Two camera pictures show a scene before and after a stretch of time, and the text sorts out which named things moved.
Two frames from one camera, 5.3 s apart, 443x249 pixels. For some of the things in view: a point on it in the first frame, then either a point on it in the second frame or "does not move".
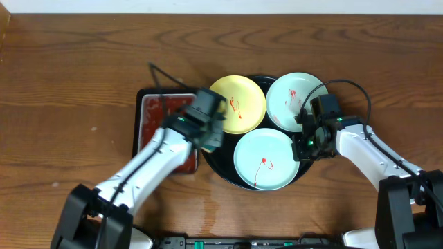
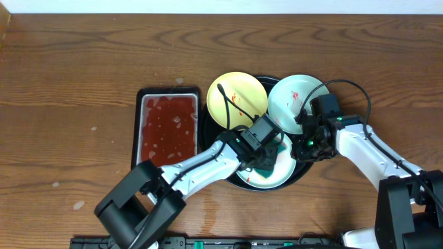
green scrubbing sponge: x=209 y=149 → x=280 y=147
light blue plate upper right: x=286 y=97 does not move
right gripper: x=299 y=152 does not move
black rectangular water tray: x=155 y=108 does not move
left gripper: x=214 y=137 → x=268 y=158
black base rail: x=247 y=243 does not move
